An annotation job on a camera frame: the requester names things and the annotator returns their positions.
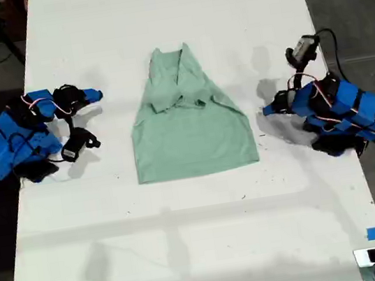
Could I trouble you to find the gripper camera stalk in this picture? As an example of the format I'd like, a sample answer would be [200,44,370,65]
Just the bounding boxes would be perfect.
[64,111,78,134]
[291,65,308,91]

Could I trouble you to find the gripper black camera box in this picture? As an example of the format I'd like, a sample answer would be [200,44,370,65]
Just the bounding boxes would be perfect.
[57,124,104,165]
[282,32,325,72]

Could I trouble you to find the black floor cable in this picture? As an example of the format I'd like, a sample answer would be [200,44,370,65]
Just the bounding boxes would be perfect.
[0,29,23,65]

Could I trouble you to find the arm red white wire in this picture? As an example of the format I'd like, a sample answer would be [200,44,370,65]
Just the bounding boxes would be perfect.
[21,88,76,125]
[284,69,335,117]

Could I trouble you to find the pale green T-shirt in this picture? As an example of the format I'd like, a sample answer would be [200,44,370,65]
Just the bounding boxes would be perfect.
[118,33,261,186]

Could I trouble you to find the camera black cable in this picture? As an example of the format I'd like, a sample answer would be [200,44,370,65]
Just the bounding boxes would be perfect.
[314,27,346,82]

